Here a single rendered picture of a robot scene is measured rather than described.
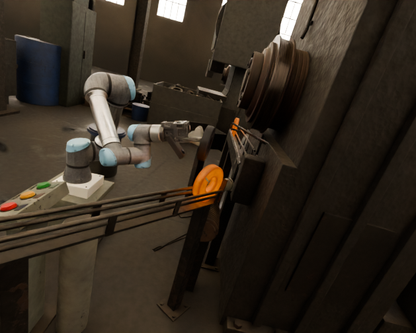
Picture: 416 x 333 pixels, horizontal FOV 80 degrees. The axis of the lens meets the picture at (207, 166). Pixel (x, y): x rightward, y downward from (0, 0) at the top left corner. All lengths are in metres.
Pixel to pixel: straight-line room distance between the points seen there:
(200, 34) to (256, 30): 7.59
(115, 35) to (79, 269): 11.64
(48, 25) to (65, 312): 4.08
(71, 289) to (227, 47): 3.48
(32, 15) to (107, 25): 3.17
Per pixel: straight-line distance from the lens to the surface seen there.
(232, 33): 3.96
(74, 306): 1.19
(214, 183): 1.02
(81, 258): 1.02
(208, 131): 1.02
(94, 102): 1.23
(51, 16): 4.69
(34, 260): 1.12
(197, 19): 11.60
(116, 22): 12.38
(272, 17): 4.11
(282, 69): 1.18
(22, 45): 4.52
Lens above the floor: 1.11
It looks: 20 degrees down
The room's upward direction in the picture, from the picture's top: 16 degrees clockwise
